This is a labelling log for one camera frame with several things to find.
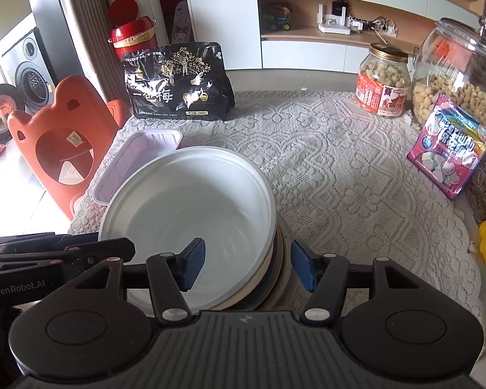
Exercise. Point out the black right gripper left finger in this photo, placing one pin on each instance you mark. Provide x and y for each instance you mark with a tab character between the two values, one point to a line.
170	275

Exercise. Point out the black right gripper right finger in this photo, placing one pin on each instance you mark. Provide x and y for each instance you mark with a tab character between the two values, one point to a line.
325	278

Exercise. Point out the white bowl black rim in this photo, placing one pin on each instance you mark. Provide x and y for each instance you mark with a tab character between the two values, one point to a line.
266	285

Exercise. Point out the white rectangular plastic tray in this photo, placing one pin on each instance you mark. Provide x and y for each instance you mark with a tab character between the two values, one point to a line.
141	148

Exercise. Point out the steel pot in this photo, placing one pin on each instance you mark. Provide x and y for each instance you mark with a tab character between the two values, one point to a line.
283	294

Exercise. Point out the white lace tablecloth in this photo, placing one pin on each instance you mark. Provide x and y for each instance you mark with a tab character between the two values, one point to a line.
342	180

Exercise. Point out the orange bear stool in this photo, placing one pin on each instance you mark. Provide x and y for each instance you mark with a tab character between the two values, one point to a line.
65	142

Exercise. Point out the pink marshmallow bag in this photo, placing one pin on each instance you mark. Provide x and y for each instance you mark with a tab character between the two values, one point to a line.
450	147

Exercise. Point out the black plum snack bag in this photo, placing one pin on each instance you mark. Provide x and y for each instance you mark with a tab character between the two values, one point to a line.
178	82

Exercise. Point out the peanut jar gold lid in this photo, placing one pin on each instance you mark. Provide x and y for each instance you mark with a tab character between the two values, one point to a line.
383	81

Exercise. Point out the washing machine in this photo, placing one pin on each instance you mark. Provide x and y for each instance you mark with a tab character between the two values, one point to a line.
25	65

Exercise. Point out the red trash bin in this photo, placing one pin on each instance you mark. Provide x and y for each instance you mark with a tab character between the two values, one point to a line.
131	33

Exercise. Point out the white router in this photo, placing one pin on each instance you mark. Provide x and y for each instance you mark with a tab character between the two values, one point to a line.
330	23

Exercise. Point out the large clear peanut jar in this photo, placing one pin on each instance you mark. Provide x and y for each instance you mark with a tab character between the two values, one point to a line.
452	62

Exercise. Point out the white tv cabinet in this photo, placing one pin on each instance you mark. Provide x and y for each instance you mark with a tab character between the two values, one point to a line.
236	26

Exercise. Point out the green toy tractor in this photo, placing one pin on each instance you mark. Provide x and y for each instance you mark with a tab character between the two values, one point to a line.
276	16

